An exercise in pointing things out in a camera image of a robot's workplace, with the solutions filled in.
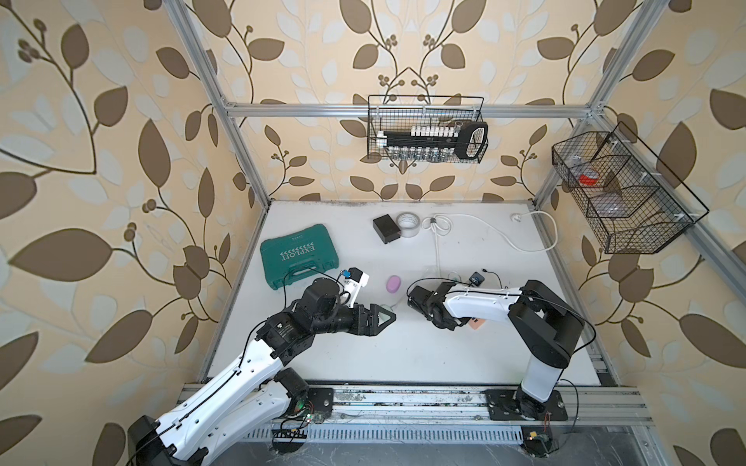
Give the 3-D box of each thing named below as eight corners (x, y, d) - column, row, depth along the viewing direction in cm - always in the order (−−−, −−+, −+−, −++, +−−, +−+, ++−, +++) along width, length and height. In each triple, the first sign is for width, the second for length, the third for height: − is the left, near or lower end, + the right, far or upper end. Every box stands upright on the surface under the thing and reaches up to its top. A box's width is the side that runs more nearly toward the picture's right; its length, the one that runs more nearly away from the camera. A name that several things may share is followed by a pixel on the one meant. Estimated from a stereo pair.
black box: (384, 244, 110) (384, 237, 107) (372, 226, 116) (372, 219, 113) (400, 238, 112) (400, 231, 109) (387, 220, 118) (387, 213, 115)
